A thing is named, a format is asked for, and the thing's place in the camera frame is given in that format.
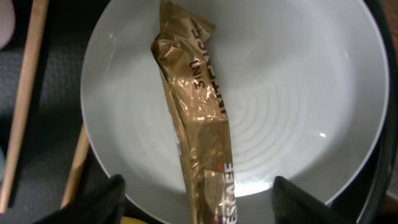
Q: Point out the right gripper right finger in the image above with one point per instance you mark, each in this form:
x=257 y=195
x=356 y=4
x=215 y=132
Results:
x=292 y=205

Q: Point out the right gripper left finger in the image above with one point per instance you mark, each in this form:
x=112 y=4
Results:
x=103 y=205

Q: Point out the grey plate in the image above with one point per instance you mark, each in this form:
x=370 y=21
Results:
x=305 y=85

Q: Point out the gold coffee sachet wrapper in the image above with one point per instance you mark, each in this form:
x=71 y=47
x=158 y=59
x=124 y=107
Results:
x=198 y=112

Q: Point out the yellow bowl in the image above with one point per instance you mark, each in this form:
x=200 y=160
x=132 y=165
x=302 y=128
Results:
x=129 y=220

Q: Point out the pink cup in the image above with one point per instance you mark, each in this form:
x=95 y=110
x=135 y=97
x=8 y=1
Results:
x=7 y=22

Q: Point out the right wooden chopstick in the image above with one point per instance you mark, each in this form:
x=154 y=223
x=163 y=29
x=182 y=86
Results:
x=77 y=167

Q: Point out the wooden chopstick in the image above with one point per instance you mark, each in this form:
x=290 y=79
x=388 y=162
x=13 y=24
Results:
x=30 y=60
x=77 y=167

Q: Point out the round black tray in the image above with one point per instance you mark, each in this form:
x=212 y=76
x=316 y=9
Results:
x=55 y=120

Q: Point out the left wooden chopstick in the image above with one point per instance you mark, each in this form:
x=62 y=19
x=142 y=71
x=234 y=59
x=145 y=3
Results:
x=30 y=60

